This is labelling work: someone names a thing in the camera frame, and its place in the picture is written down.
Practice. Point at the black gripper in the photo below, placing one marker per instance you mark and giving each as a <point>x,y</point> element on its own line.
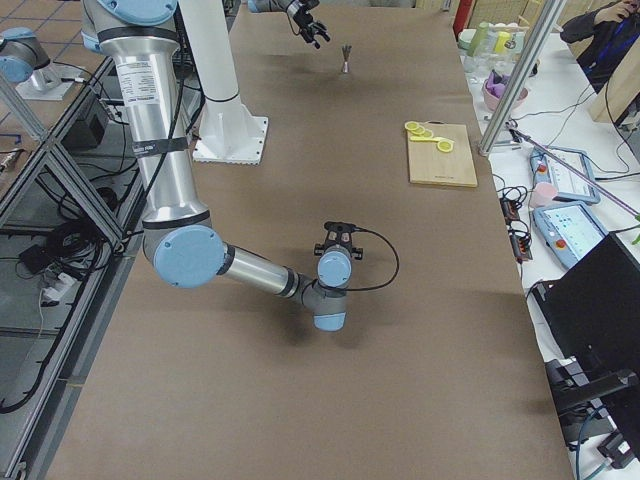
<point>318,248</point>
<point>301,17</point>

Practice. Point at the steel double jigger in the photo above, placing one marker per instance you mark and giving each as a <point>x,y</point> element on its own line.
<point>346,51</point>

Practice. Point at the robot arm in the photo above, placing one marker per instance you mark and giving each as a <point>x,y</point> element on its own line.
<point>141,37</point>
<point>285,6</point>

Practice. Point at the green cup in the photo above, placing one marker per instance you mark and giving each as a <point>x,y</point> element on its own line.
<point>478,37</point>

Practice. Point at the pink cup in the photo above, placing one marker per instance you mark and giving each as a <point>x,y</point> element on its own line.
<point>542,194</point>

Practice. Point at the wooden cutting board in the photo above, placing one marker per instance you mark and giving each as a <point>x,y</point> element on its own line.
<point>429,166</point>

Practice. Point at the yellow plastic knife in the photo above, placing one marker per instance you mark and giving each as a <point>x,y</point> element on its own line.
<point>415,138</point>

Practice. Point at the long reacher grabber tool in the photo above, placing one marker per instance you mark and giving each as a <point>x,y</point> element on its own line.
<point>512,127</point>

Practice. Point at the blue teach pendant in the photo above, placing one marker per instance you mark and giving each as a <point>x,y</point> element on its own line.
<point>570,230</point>
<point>570,187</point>

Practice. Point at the black monitor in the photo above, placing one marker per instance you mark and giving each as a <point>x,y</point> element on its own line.
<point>593,315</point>

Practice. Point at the seated person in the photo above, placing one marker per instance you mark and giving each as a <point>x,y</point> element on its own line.
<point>613,29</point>

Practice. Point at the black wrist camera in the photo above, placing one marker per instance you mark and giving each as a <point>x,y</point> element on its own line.
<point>340,227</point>

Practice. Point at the aluminium frame post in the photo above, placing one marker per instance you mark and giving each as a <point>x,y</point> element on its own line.
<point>533,46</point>

